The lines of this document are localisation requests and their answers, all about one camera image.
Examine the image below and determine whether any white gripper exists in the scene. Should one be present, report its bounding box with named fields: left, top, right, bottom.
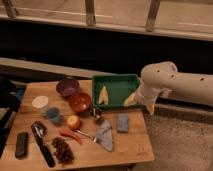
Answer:
left=135, top=83, right=159, bottom=115

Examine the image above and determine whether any silver metal fork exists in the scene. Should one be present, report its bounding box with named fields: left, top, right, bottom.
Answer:
left=75, top=130, right=97, bottom=143

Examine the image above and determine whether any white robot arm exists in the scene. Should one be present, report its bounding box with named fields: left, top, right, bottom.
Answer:
left=134, top=61, right=213, bottom=115

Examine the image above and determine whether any blue plastic cup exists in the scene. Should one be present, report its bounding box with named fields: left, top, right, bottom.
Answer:
left=45, top=107, right=61, bottom=124

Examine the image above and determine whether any yellow slice tray corner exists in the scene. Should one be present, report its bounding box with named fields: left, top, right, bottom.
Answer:
left=123, top=93, right=137, bottom=107

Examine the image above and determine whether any blue sponge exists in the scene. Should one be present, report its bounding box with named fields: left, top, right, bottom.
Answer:
left=117, top=114, right=129, bottom=133

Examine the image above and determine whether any green plastic tray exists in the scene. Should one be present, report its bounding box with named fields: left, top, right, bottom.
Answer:
left=92, top=74, right=140, bottom=110

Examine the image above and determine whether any yellow slice in tray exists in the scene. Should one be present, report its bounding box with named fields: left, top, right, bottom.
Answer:
left=98, top=86, right=109, bottom=105

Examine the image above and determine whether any small dark metal object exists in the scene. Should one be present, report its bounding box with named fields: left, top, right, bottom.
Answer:
left=90, top=107, right=104, bottom=125

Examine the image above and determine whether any blue grey cloth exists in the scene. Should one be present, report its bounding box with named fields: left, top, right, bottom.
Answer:
left=96, top=120, right=114, bottom=152

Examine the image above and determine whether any red bowl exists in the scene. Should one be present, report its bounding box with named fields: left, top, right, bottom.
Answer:
left=68, top=92, right=91, bottom=113

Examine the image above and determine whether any purple bowl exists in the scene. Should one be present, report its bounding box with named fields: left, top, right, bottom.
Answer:
left=56, top=77, right=80, bottom=97

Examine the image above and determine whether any red chili pepper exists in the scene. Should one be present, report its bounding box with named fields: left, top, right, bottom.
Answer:
left=59, top=129, right=82, bottom=145

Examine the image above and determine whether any dark grape bunch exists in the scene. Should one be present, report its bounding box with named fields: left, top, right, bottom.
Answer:
left=52, top=137, right=74, bottom=164

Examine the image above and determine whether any wooden cutting board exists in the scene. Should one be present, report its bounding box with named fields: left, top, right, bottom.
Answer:
left=0, top=82, right=154, bottom=171

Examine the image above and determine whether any black remote control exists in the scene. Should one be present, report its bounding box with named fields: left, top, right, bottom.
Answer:
left=15, top=132, right=29, bottom=159

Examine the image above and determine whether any black handled peeler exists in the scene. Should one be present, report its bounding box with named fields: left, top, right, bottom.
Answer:
left=31, top=121, right=55, bottom=167

